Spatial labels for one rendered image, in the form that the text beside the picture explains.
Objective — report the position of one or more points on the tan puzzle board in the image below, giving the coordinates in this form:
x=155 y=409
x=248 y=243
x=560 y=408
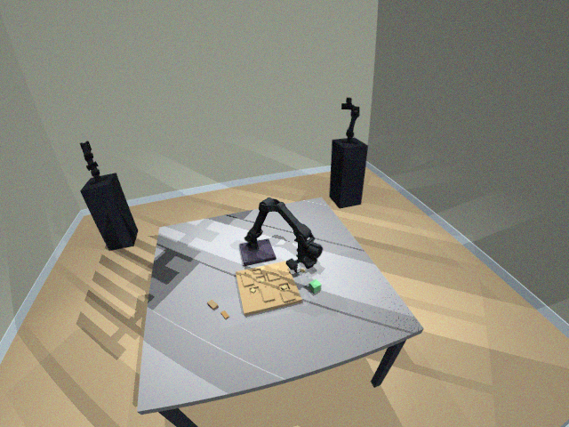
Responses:
x=268 y=295

